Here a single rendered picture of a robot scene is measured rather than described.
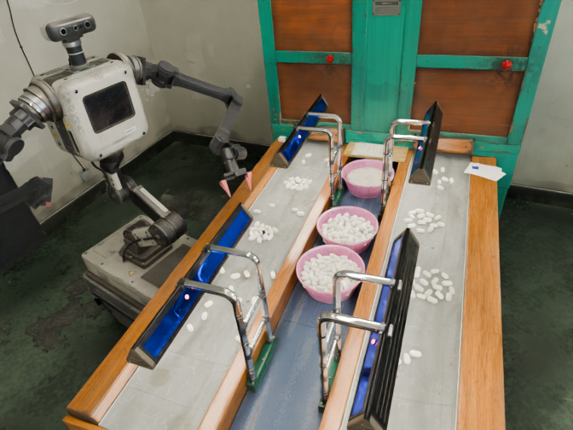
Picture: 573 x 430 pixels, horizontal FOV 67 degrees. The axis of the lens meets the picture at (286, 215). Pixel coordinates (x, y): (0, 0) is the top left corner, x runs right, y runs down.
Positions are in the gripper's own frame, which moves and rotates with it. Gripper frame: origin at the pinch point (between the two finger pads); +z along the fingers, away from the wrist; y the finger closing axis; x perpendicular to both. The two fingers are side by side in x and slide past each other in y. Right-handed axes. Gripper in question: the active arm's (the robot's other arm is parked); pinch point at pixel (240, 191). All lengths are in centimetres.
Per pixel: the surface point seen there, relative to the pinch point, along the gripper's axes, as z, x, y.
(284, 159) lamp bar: -5.3, 20.4, -17.4
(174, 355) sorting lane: 49, 33, 46
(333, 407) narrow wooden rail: 74, 66, 8
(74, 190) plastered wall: -58, -186, 88
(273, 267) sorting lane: 34.9, 15.5, 0.4
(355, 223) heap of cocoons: 30, 10, -43
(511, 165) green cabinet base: 30, 6, -139
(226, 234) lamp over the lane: 17, 49, 19
